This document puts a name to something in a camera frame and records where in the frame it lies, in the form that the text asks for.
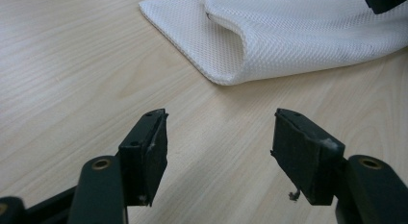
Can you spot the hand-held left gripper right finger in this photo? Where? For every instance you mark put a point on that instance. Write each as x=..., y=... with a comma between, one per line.
x=301, y=153

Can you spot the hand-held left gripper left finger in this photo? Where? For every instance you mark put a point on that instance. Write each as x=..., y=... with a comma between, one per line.
x=142, y=160

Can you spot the white mesh laundry bag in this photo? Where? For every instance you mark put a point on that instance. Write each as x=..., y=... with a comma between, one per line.
x=288, y=41

